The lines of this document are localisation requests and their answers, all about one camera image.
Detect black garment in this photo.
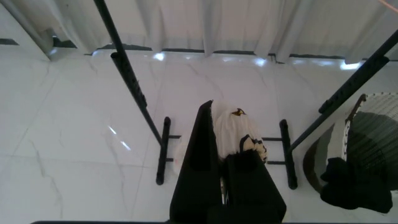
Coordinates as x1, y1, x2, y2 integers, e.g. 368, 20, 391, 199
320, 157, 394, 214

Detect black clothes rack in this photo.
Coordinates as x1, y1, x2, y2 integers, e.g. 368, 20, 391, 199
93, 0, 398, 190

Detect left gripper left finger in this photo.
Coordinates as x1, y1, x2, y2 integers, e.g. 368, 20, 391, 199
169, 100, 224, 223

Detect white curtain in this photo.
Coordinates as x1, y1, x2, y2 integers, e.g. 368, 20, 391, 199
0, 0, 398, 65

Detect cream printed garment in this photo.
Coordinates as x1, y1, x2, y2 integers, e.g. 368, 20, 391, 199
173, 101, 268, 175

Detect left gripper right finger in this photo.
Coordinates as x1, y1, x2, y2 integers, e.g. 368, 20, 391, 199
222, 149, 287, 223

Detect white laundry basket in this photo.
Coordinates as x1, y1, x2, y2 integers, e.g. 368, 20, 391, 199
323, 92, 398, 192

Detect pink clothes hanger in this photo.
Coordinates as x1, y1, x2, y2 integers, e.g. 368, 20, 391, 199
378, 0, 398, 14

